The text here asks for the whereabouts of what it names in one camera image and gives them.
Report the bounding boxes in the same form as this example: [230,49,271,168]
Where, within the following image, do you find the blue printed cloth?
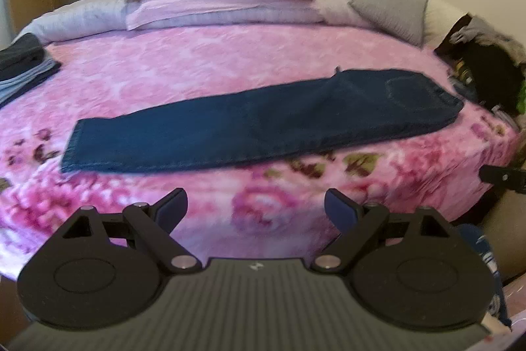
[455,223,512,329]

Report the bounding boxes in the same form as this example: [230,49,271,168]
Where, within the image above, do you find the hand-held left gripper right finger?
[309,188,453,274]

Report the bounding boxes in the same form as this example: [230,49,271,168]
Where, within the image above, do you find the grey pillow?
[349,0,429,46]

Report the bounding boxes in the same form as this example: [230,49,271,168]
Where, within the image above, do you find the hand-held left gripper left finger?
[61,187,203,274]

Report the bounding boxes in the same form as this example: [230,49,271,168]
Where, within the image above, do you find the dark blue denim pants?
[61,66,466,175]

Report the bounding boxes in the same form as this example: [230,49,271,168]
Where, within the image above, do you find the stack of folded clothes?
[0,34,62,105]

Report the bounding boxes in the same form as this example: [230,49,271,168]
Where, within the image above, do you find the pink floral blanket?
[0,20,520,282]

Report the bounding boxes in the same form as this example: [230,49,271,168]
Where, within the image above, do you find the pile of dark clothes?
[435,12,526,117]

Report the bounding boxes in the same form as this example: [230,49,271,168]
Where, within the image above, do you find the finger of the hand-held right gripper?
[480,164,526,194]

